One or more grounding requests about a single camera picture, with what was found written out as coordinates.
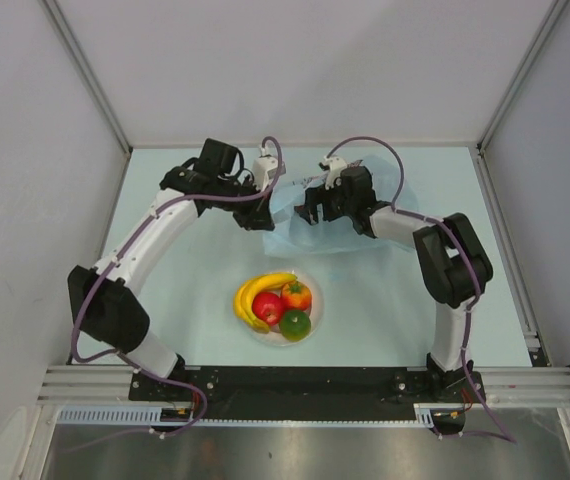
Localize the aluminium frame rail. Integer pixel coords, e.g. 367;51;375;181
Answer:
38;365;570;408

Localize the light blue plastic bag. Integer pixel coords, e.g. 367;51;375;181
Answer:
262;154;419;259

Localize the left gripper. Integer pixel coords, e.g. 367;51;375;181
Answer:
215;174;274;231

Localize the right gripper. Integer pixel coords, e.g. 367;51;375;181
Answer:
300;178;356;226

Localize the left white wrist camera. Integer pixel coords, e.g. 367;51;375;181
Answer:
251;155;285;194

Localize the red fake apple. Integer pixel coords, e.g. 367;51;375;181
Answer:
252;291;285;327

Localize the purple cable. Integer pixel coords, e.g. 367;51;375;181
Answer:
324;137;516;445
59;136;286;451

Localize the yellow fake fruit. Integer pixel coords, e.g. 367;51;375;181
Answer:
233;272;297;334

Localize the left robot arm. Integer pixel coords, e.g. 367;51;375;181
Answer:
68;136;285;400

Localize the orange red fake peach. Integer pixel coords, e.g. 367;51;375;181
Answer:
280;281;313;311

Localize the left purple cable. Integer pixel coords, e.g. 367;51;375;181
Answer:
59;136;286;451

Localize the green fake fruit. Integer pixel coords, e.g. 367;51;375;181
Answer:
278;309;312;342

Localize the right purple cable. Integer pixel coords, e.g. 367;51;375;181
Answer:
324;137;516;445

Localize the white paper plate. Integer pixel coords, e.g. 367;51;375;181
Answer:
232;269;324;346

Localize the white slotted cable duct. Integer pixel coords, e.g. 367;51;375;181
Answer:
57;403;439;430

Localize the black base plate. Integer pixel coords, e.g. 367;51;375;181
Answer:
128;363;487;421

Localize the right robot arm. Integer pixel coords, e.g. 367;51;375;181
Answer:
294;166;494;401

